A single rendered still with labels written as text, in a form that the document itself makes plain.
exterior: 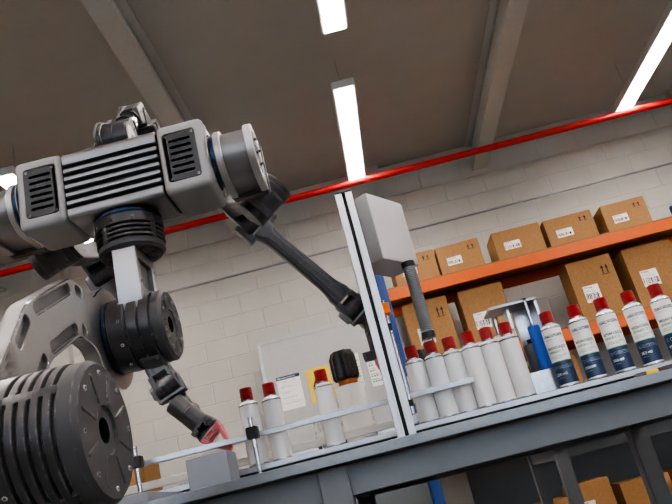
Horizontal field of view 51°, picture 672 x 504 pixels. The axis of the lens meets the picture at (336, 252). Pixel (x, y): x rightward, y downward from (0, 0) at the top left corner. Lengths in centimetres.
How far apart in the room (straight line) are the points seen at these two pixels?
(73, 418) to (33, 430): 4
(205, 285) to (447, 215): 239
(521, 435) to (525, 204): 553
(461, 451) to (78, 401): 84
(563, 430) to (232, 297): 544
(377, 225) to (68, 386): 114
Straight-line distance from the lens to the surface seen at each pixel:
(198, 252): 695
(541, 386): 197
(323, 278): 199
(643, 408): 155
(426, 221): 678
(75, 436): 85
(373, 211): 186
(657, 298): 205
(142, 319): 136
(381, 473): 147
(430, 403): 188
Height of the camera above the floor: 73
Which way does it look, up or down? 20 degrees up
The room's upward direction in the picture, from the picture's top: 14 degrees counter-clockwise
